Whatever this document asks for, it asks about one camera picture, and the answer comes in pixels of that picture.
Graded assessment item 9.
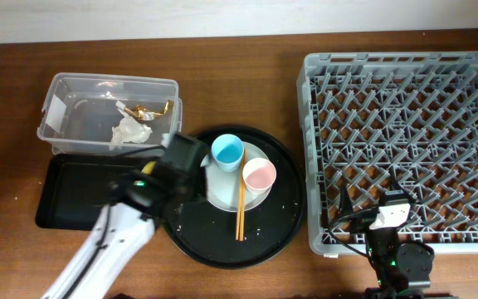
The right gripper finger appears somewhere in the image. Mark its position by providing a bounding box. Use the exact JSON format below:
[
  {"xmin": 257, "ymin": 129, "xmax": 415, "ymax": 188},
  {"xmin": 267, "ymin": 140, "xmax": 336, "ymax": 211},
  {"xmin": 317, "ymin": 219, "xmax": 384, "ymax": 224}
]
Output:
[
  {"xmin": 339, "ymin": 183, "xmax": 354, "ymax": 216},
  {"xmin": 390, "ymin": 174, "xmax": 416, "ymax": 203}
]

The white tissue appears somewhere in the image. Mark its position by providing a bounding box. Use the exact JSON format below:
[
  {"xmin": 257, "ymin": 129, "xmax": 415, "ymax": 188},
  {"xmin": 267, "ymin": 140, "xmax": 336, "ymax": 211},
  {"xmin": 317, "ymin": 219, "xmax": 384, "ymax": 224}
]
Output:
[{"xmin": 110, "ymin": 114, "xmax": 152, "ymax": 150}]

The blue cup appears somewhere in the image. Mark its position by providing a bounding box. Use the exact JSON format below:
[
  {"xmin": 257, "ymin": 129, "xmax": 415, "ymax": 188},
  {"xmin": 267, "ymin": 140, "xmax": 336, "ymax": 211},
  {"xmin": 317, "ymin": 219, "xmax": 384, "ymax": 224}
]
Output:
[{"xmin": 211, "ymin": 134, "xmax": 244, "ymax": 172}]

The gold foil wrapper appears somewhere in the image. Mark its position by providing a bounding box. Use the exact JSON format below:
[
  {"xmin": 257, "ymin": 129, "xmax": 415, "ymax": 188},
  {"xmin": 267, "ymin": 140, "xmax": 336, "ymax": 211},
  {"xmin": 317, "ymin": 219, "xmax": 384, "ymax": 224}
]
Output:
[{"xmin": 115, "ymin": 100, "xmax": 174, "ymax": 121}]

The pink cup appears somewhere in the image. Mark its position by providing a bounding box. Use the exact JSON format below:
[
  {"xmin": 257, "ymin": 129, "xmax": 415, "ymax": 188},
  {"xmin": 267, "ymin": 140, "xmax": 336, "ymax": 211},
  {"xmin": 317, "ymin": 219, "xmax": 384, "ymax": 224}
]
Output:
[{"xmin": 242, "ymin": 158, "xmax": 277, "ymax": 194}]

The yellow bowl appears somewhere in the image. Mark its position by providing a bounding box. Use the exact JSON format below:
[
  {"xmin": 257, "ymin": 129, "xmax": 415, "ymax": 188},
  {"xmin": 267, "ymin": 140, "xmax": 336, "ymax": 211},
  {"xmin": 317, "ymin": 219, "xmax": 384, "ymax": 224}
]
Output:
[{"xmin": 141, "ymin": 161, "xmax": 156, "ymax": 174}]

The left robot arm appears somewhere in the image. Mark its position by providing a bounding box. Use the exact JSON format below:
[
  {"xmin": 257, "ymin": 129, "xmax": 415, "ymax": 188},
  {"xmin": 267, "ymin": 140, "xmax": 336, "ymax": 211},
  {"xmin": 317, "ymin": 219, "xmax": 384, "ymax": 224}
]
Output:
[{"xmin": 43, "ymin": 134, "xmax": 209, "ymax": 298}]

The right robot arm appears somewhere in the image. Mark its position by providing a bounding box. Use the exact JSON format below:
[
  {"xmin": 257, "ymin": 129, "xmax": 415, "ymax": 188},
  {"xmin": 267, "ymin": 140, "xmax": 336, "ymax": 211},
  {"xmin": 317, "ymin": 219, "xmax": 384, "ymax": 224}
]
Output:
[{"xmin": 333, "ymin": 174, "xmax": 435, "ymax": 299}]

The grey dishwasher rack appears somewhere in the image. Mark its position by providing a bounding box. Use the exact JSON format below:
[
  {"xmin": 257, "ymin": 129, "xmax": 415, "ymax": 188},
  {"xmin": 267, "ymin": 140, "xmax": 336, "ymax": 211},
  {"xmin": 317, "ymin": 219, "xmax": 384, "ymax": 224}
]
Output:
[{"xmin": 296, "ymin": 51, "xmax": 478, "ymax": 257}]

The round black tray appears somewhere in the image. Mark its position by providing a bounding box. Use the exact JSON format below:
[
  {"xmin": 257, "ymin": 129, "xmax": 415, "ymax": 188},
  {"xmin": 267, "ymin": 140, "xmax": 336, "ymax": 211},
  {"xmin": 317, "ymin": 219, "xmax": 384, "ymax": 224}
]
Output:
[{"xmin": 163, "ymin": 125, "xmax": 306, "ymax": 269}]

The black rectangular tray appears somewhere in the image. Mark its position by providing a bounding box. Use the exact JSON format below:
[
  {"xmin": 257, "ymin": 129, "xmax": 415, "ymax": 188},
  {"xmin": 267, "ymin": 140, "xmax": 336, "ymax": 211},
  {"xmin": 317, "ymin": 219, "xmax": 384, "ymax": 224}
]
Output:
[{"xmin": 35, "ymin": 154, "xmax": 155, "ymax": 231}]

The clear plastic bin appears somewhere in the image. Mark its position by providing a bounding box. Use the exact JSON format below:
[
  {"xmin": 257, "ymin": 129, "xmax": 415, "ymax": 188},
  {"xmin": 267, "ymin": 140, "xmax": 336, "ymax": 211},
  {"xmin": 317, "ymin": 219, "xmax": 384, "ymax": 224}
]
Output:
[{"xmin": 37, "ymin": 72, "xmax": 183, "ymax": 156}]

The white label on bin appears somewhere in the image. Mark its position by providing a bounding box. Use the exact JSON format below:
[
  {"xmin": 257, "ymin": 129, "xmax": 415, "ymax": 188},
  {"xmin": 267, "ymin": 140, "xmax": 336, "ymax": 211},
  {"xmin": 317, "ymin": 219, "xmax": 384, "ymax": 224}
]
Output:
[{"xmin": 46, "ymin": 96, "xmax": 66, "ymax": 133}]

